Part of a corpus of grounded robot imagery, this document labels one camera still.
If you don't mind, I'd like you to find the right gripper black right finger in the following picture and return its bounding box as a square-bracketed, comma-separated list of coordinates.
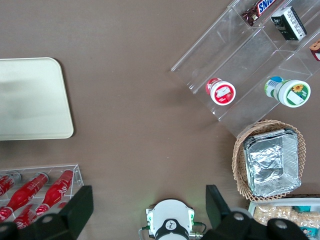
[201, 184, 310, 240]

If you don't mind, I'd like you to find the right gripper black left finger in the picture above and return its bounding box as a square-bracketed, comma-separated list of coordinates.
[0, 185, 95, 240]

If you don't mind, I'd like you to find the white rectangular snack tray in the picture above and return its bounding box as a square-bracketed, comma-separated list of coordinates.
[247, 198, 320, 240]

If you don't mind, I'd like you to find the light tan wicker basket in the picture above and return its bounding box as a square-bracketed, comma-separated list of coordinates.
[232, 119, 307, 202]

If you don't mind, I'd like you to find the cream rectangular serving tray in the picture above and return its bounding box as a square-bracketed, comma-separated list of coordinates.
[0, 57, 75, 141]

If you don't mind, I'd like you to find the red cola bottle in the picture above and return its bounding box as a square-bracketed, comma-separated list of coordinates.
[0, 172, 50, 223]
[36, 169, 75, 216]
[13, 203, 38, 230]
[0, 174, 22, 201]

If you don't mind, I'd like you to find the clear acrylic bottle rack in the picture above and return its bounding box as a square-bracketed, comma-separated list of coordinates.
[0, 163, 85, 226]

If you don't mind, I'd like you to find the clear bag of crackers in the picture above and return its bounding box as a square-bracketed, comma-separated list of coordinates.
[292, 210, 320, 224]
[253, 204, 296, 225]

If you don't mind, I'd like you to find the aluminium foil container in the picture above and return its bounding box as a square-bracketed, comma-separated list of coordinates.
[242, 127, 302, 197]

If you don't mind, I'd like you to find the teal snack box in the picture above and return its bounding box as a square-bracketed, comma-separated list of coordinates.
[299, 225, 316, 237]

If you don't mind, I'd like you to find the red lid yogurt cup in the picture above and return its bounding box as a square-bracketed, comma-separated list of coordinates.
[205, 77, 237, 106]

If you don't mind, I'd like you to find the brown table cover cloth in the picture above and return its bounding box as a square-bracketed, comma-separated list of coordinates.
[0, 0, 320, 240]

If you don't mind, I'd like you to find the green lid yogurt cup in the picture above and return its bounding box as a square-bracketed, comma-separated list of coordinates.
[264, 76, 312, 108]

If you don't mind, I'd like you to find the clear acrylic tiered shelf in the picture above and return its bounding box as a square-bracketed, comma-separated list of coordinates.
[170, 0, 320, 139]

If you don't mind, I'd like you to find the red cookie box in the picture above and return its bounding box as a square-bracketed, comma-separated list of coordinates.
[309, 38, 320, 62]

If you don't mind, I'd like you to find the small black white carton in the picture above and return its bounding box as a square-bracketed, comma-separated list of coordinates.
[270, 6, 308, 42]

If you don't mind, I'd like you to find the snickers chocolate bar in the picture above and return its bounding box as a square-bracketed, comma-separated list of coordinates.
[241, 0, 279, 27]

